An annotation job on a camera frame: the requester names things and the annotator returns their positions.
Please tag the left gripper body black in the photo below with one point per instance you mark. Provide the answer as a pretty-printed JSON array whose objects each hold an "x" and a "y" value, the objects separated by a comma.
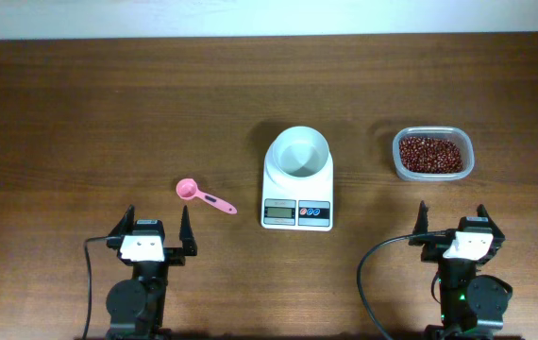
[{"x": 172, "y": 258}]

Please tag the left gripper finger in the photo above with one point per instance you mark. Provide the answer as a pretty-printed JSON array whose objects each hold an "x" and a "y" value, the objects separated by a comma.
[
  {"x": 124, "y": 226},
  {"x": 186, "y": 236}
]

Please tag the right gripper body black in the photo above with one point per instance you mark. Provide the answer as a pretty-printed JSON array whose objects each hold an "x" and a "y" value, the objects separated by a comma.
[{"x": 432, "y": 252}]

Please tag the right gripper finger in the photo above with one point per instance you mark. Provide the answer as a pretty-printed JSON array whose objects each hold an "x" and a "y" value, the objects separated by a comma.
[
  {"x": 422, "y": 223},
  {"x": 496, "y": 231}
]

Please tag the pink measuring scoop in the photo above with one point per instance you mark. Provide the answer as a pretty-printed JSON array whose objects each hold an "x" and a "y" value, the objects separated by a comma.
[{"x": 187, "y": 189}]

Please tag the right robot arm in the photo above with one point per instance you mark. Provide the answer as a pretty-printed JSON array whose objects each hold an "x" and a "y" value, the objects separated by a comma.
[{"x": 471, "y": 305}]

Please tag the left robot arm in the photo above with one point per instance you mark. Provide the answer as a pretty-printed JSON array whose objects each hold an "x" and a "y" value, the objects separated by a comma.
[{"x": 136, "y": 305}]

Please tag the white digital kitchen scale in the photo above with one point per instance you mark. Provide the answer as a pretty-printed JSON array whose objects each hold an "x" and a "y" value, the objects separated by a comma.
[{"x": 297, "y": 196}]

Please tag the red beans in container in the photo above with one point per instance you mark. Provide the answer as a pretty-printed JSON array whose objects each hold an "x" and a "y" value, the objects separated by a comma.
[{"x": 430, "y": 156}]

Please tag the clear plastic bean container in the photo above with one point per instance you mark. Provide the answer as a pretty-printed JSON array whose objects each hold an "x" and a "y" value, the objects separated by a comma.
[{"x": 454, "y": 135}]

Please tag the white round bowl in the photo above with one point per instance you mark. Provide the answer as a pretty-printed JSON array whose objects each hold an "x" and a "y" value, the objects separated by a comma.
[{"x": 299, "y": 152}]

